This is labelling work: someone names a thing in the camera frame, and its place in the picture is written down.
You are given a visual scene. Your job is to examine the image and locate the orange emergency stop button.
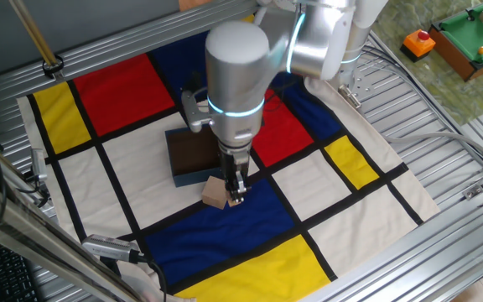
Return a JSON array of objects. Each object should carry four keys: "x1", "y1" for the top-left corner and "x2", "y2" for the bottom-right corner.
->
[{"x1": 399, "y1": 29, "x2": 437, "y2": 63}]

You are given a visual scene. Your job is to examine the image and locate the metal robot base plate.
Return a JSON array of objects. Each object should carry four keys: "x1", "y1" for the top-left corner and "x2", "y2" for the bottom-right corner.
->
[{"x1": 336, "y1": 66, "x2": 379, "y2": 111}]

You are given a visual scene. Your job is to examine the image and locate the thick grey cable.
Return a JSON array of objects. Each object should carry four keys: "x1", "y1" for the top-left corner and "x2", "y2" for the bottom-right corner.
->
[{"x1": 362, "y1": 44, "x2": 483, "y2": 171}]

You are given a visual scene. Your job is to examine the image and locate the colour block patterned cloth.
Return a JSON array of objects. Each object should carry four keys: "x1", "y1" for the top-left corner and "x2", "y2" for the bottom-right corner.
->
[{"x1": 17, "y1": 14, "x2": 440, "y2": 302}]

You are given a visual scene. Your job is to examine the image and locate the metal corner bracket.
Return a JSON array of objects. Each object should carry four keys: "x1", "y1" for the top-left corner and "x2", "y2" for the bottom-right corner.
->
[{"x1": 462, "y1": 182, "x2": 483, "y2": 200}]

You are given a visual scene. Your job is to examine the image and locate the grey wrist-mounted camera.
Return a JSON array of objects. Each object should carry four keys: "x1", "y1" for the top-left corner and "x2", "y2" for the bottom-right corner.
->
[{"x1": 180, "y1": 89, "x2": 214, "y2": 133}]

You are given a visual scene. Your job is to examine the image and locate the black pole clamp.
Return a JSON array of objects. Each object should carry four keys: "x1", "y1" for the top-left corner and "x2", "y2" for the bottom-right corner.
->
[{"x1": 42, "y1": 54, "x2": 65, "y2": 80}]

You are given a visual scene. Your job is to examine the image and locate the miniature green pool table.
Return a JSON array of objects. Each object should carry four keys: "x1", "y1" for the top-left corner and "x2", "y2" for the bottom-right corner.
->
[{"x1": 428, "y1": 0, "x2": 483, "y2": 82}]

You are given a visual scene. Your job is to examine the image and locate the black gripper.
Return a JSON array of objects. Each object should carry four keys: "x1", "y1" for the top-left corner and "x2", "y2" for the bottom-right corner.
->
[{"x1": 218, "y1": 142, "x2": 252, "y2": 206}]

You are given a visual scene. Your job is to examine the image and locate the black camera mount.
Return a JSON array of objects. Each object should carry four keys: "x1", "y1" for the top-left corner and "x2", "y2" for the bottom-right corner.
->
[{"x1": 98, "y1": 254, "x2": 122, "y2": 276}]

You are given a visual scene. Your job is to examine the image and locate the brass coloured pole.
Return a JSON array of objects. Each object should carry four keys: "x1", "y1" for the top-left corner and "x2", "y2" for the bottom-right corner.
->
[{"x1": 8, "y1": 0, "x2": 60, "y2": 68}]

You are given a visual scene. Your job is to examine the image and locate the aluminium frame profile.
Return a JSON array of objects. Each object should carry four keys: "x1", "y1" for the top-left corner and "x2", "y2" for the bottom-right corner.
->
[{"x1": 0, "y1": 171, "x2": 142, "y2": 302}]

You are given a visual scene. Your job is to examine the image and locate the small silver camera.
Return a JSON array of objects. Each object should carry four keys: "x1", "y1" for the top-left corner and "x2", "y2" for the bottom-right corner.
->
[{"x1": 30, "y1": 148, "x2": 49, "y2": 184}]

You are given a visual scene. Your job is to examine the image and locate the dark blue gift box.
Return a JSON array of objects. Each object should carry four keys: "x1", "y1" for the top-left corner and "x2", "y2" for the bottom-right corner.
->
[{"x1": 164, "y1": 123, "x2": 226, "y2": 189}]

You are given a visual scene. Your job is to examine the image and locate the green marbled sheet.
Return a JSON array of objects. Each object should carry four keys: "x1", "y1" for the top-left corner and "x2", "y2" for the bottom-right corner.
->
[{"x1": 371, "y1": 0, "x2": 483, "y2": 125}]

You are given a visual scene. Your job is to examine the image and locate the metal clamp bracket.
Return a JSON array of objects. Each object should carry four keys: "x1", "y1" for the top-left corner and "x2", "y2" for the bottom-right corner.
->
[{"x1": 337, "y1": 83, "x2": 362, "y2": 110}]

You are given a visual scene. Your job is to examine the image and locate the silver camera with long body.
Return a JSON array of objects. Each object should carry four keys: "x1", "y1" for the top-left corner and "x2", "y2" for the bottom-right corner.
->
[{"x1": 80, "y1": 233, "x2": 142, "y2": 264}]

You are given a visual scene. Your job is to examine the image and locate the large wooden cube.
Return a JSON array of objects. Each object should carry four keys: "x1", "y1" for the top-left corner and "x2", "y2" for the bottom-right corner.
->
[{"x1": 200, "y1": 175, "x2": 231, "y2": 211}]

